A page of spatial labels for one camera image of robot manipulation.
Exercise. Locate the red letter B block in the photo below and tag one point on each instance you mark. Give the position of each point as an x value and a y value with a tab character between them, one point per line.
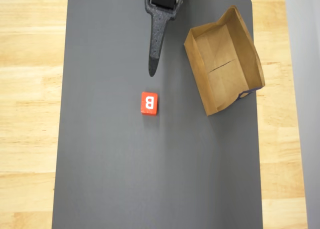
149	102

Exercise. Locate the dark gray rubber mat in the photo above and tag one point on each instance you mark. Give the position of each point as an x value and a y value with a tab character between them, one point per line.
125	164

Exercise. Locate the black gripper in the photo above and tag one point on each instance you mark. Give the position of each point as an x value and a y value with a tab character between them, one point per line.
163	0

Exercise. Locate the brown paper box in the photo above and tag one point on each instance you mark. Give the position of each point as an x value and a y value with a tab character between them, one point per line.
225	71

